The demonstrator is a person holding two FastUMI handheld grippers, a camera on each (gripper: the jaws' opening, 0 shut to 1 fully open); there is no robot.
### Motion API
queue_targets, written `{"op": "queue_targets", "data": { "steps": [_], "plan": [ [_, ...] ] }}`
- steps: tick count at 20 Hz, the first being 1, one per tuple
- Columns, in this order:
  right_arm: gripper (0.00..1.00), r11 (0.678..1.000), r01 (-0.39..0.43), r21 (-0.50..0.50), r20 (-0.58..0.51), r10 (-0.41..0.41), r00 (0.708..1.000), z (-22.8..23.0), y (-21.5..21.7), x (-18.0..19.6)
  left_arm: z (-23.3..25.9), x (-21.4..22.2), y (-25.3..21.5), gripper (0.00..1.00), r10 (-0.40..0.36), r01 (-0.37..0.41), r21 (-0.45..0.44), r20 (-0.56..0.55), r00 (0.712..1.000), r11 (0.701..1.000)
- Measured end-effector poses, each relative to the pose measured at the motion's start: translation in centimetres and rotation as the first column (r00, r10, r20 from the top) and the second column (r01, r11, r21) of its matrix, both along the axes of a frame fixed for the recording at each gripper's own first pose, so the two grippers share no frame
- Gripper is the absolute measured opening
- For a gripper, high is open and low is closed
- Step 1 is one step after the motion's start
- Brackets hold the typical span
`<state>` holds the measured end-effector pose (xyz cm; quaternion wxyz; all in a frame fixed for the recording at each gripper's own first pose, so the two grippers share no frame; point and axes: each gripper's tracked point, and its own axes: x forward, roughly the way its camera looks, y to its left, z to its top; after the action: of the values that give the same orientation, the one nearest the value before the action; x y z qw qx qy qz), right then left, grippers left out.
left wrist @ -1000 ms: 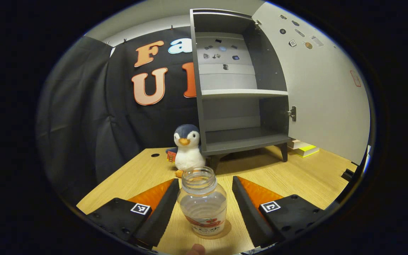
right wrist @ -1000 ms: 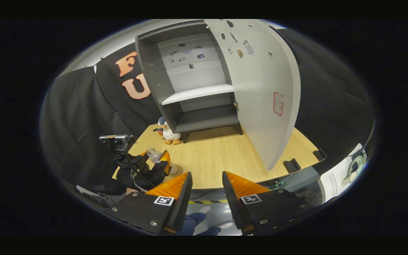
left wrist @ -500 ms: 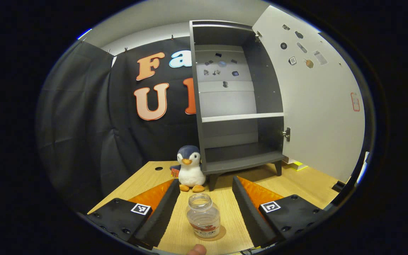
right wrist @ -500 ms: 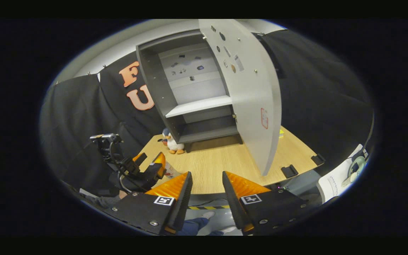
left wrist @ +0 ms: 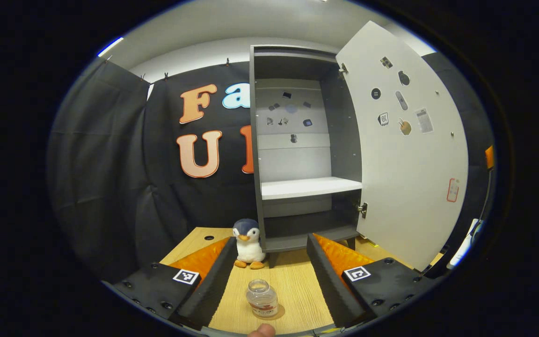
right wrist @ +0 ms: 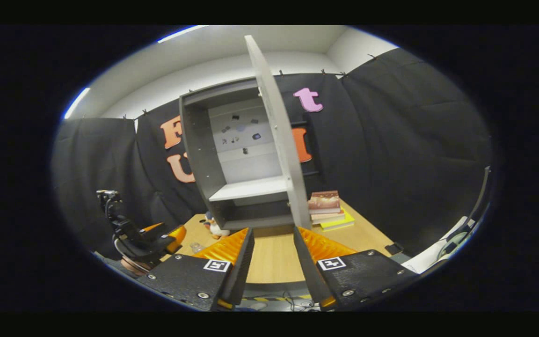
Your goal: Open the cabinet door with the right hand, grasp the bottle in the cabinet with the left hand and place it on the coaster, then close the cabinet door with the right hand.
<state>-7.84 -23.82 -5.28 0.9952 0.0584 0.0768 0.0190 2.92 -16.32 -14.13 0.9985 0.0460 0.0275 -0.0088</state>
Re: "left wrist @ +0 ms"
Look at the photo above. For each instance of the penguin plush toy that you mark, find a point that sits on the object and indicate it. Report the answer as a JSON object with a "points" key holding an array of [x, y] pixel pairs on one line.
{"points": [[249, 250]]}

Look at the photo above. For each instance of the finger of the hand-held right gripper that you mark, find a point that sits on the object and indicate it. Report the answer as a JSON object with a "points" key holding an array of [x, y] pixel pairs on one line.
{"points": [[489, 157]]}

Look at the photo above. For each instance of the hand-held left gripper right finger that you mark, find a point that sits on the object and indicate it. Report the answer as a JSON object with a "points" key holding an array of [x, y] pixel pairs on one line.
{"points": [[328, 281]]}

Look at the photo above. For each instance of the white panel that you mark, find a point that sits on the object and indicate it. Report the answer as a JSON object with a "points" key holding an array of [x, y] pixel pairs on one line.
{"points": [[463, 248]]}

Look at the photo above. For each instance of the long ceiling light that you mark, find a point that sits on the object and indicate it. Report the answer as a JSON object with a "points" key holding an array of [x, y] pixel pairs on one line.
{"points": [[110, 46]]}

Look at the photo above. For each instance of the round brown coaster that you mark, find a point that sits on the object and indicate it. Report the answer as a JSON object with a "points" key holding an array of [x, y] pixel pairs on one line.
{"points": [[280, 312]]}

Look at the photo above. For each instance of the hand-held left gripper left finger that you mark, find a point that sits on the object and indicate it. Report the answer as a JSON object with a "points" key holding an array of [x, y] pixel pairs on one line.
{"points": [[213, 285]]}

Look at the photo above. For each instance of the clear plastic bottle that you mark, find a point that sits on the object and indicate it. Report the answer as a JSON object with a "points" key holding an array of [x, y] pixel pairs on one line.
{"points": [[262, 304]]}

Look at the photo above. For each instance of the black backdrop cloth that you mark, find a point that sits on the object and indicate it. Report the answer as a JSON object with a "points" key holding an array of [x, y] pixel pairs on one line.
{"points": [[110, 164]]}

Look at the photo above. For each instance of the white cabinet door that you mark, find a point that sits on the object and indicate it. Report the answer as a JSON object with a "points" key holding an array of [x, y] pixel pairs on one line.
{"points": [[414, 187]]}

